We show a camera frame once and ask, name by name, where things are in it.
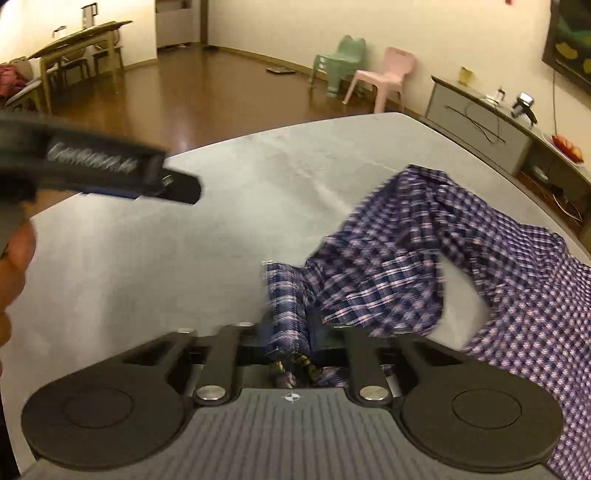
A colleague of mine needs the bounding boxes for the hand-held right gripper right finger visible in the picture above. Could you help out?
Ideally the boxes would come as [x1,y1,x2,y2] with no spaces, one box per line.
[311,319,447,408]

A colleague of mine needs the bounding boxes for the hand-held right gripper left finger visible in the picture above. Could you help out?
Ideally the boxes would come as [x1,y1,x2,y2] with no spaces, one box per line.
[121,322,269,408]

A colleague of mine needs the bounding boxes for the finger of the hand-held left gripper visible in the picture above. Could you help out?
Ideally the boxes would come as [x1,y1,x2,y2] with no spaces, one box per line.
[81,187,140,200]
[159,167,204,206]

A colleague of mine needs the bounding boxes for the purple plaid shirt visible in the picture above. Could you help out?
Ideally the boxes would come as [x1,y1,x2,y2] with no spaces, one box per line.
[263,164,591,480]

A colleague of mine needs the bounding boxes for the person's left hand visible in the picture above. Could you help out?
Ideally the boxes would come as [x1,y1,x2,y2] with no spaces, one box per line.
[0,222,37,348]

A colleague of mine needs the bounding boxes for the wooden bench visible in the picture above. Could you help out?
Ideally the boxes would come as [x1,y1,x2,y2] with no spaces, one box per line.
[0,58,48,112]

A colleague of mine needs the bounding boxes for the wooden dining chair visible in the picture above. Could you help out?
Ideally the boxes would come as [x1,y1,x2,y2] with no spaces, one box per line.
[91,44,125,78]
[56,54,91,89]

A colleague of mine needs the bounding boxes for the red bag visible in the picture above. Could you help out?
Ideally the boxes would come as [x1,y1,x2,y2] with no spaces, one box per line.
[0,65,29,99]

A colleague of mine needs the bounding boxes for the wooden dining table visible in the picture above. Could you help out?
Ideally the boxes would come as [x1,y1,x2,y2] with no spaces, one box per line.
[28,20,134,114]

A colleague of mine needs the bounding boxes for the green plastic chair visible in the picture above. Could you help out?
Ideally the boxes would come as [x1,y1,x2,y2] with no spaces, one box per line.
[308,36,368,99]

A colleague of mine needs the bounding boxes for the pink plastic chair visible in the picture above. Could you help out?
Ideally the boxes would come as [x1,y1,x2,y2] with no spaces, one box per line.
[342,47,417,114]

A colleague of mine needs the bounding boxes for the long low cabinet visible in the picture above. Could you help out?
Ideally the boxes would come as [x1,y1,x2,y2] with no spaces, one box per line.
[425,75,591,237]

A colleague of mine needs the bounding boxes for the black handheld device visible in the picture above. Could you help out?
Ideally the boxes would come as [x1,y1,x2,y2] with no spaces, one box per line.
[510,92,539,126]

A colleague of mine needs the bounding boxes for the red fruit plate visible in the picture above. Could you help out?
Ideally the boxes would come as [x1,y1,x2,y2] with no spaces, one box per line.
[551,134,585,164]

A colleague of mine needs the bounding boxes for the black cable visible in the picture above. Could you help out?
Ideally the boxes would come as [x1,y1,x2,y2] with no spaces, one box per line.
[444,99,507,145]

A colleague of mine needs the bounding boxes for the white wall cable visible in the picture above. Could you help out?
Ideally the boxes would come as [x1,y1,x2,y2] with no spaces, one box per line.
[550,60,562,137]

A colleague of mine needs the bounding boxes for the dark framed wall picture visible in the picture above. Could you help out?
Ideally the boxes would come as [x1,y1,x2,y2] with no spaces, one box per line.
[542,0,591,93]

